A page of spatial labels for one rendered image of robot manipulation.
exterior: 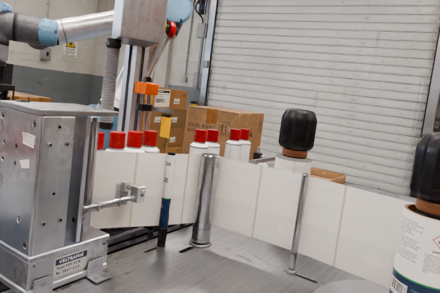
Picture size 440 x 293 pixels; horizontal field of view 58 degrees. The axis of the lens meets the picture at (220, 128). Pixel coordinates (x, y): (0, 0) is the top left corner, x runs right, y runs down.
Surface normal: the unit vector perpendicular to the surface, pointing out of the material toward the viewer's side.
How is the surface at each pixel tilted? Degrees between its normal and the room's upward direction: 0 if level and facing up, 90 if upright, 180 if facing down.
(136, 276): 0
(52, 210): 90
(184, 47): 90
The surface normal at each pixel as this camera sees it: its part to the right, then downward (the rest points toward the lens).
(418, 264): -0.72, -0.03
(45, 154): 0.83, 0.15
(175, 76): -0.51, 0.02
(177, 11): 0.43, -0.02
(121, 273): 0.12, -0.99
